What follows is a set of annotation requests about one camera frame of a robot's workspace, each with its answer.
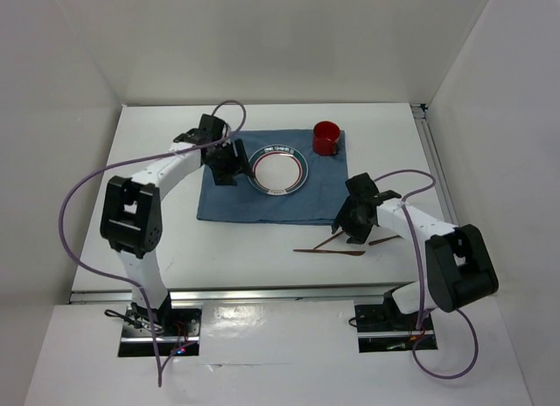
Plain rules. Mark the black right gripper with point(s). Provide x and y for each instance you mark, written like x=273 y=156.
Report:
x=358 y=235

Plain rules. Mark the aluminium front table rail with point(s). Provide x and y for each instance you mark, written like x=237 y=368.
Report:
x=250 y=294

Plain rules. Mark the copper spoon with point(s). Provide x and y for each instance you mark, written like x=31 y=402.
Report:
x=382 y=240

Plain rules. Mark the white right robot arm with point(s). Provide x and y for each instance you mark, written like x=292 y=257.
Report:
x=454 y=268

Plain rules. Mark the copper knife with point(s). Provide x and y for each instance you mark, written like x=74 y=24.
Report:
x=331 y=252

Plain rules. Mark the copper fork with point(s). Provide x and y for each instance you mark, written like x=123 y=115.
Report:
x=330 y=239

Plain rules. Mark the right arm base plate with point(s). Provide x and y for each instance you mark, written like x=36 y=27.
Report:
x=382 y=330

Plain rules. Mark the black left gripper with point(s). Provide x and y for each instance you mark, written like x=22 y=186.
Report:
x=237 y=165

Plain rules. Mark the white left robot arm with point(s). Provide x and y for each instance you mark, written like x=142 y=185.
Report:
x=132 y=221

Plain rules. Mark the white plate green red rim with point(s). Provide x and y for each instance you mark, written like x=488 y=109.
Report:
x=278 y=170

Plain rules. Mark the aluminium right side rail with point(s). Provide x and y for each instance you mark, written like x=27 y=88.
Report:
x=419 y=113

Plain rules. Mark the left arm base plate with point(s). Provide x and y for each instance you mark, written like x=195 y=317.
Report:
x=181 y=336

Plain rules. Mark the red mug black handle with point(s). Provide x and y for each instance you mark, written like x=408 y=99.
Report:
x=325 y=138

